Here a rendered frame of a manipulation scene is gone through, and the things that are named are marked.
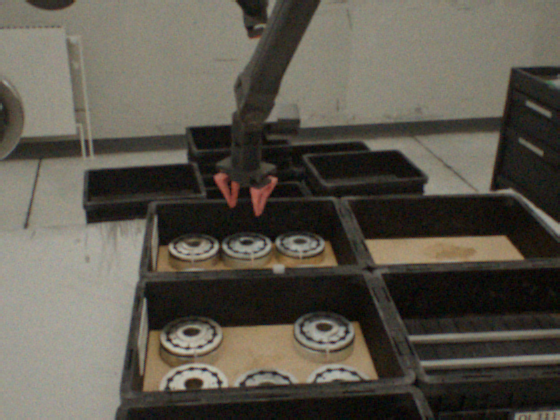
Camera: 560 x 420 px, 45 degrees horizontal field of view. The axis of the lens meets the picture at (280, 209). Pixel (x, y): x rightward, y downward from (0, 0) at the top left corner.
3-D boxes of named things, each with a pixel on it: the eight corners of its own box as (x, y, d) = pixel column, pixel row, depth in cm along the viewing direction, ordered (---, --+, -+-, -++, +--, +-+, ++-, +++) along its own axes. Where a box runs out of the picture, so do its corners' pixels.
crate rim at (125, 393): (118, 414, 88) (117, 399, 86) (138, 288, 114) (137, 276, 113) (417, 397, 92) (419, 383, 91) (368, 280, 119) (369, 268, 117)
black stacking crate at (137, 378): (125, 466, 92) (119, 402, 87) (142, 335, 118) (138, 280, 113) (408, 448, 96) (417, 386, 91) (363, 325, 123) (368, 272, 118)
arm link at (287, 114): (239, 74, 121) (246, 112, 117) (300, 73, 124) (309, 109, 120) (232, 116, 132) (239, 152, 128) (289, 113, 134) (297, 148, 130)
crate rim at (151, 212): (138, 288, 114) (137, 276, 113) (150, 210, 141) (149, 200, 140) (368, 280, 119) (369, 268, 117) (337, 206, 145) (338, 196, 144)
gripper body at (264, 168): (234, 162, 137) (234, 128, 133) (276, 174, 132) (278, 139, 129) (215, 172, 132) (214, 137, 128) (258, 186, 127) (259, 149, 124)
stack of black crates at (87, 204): (95, 321, 233) (81, 204, 214) (96, 276, 260) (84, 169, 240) (210, 308, 242) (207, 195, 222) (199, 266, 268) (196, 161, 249)
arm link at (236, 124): (229, 104, 128) (234, 114, 123) (264, 103, 129) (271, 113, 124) (229, 139, 131) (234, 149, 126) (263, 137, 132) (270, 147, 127)
